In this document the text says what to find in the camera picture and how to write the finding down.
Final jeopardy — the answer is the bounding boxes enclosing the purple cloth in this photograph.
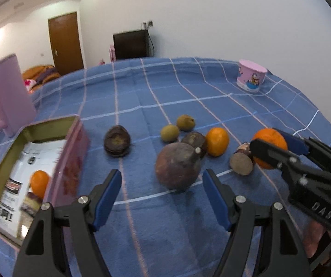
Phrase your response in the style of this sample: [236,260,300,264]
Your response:
[36,66,57,82]

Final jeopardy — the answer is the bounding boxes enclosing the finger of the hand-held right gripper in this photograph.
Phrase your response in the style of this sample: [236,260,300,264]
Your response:
[273,128,331,176]
[250,138,331,192]

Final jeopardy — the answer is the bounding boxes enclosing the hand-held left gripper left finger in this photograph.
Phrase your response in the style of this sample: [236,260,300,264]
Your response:
[12,169,123,277]

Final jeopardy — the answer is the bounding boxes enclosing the pink cartoon bucket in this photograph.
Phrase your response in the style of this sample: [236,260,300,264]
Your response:
[236,59,268,93]

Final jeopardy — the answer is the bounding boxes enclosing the large reddish brown fruit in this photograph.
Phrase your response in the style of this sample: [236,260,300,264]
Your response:
[155,142,202,191]

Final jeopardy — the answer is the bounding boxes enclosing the orange leather sofa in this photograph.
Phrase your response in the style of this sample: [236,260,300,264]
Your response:
[22,65,62,85]

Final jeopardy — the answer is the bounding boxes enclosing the green brown kiwi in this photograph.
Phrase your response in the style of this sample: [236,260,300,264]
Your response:
[160,124,180,142]
[177,114,195,131]

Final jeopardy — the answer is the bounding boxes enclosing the cut purple sweet potato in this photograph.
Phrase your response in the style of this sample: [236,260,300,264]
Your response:
[229,142,255,176]

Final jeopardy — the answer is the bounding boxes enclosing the white printed paper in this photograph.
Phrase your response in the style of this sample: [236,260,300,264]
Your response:
[0,139,68,238]

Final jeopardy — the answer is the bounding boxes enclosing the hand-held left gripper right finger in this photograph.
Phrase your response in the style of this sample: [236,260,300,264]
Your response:
[202,169,311,277]

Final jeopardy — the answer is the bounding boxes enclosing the brown wooden door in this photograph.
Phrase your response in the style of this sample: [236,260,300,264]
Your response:
[48,12,85,76]

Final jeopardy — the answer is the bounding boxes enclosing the black power cable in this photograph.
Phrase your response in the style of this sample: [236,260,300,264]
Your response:
[147,29,155,57]

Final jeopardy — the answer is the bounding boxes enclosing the orange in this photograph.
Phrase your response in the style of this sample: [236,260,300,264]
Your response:
[30,170,51,199]
[252,128,288,170]
[205,127,230,157]

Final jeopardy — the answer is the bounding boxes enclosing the dark brown wrinkled fruit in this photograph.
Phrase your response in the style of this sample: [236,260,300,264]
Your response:
[104,125,131,158]

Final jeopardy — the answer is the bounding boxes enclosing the black television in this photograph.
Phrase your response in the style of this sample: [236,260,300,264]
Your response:
[113,30,150,61]

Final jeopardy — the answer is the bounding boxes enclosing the small dark mangosteen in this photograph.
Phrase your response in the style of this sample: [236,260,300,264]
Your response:
[182,132,208,159]

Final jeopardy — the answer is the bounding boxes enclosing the pink plastic pitcher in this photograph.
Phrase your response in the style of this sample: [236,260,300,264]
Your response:
[0,53,38,137]

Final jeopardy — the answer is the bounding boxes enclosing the blue checked blanket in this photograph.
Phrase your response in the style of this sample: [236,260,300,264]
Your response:
[0,57,331,277]

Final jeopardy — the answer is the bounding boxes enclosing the person's right hand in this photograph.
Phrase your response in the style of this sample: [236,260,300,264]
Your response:
[302,219,331,266]

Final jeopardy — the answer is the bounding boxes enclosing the pink tin box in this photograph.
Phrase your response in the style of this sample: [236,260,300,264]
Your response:
[0,115,91,247]

